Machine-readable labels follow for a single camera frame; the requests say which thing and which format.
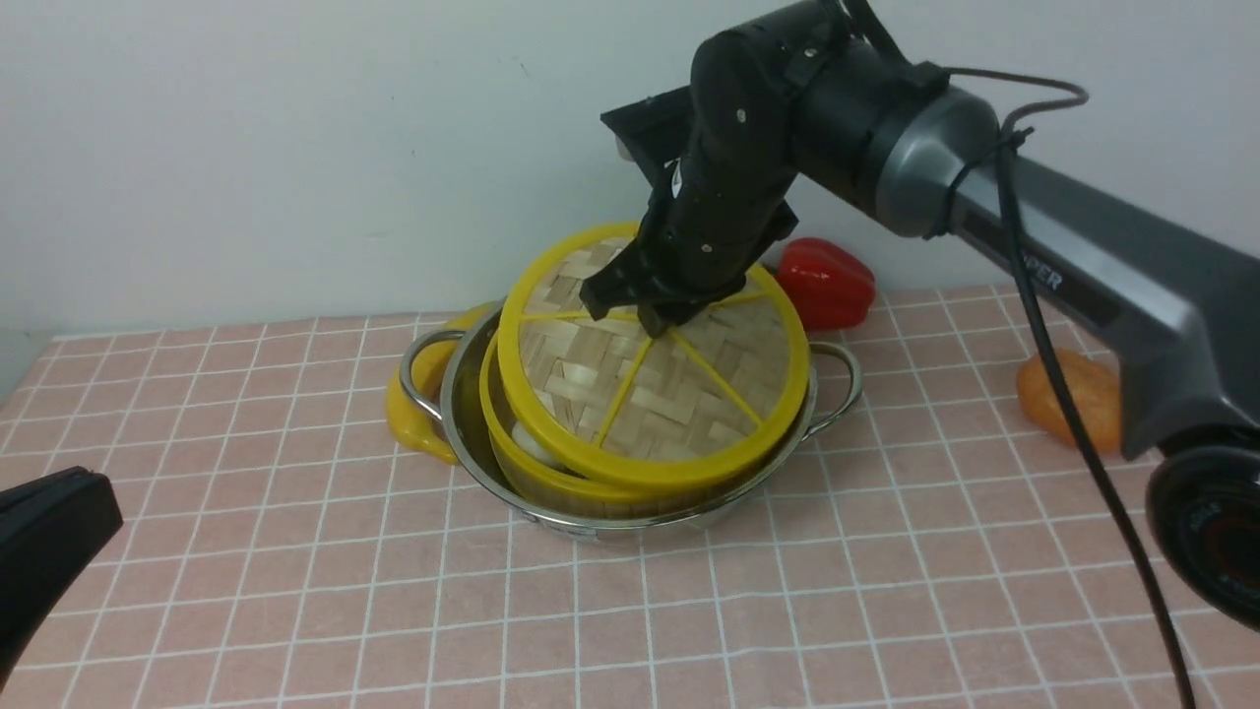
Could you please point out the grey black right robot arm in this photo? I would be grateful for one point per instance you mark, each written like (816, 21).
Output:
(819, 89)

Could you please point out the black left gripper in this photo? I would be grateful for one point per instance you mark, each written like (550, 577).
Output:
(51, 529)

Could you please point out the stainless steel pot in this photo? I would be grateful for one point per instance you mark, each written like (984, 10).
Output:
(683, 528)

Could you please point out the yellow woven steamer lid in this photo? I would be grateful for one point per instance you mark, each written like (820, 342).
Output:
(692, 408)

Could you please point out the white round bun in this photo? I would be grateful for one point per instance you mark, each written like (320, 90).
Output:
(530, 446)

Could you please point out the red bell pepper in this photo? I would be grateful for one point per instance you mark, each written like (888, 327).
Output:
(829, 288)

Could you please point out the yellow bamboo steamer basket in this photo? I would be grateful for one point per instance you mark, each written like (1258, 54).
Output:
(562, 492)

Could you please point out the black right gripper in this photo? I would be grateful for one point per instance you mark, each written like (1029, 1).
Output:
(717, 154)

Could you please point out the pink checkered tablecloth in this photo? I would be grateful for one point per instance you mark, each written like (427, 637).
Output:
(929, 551)

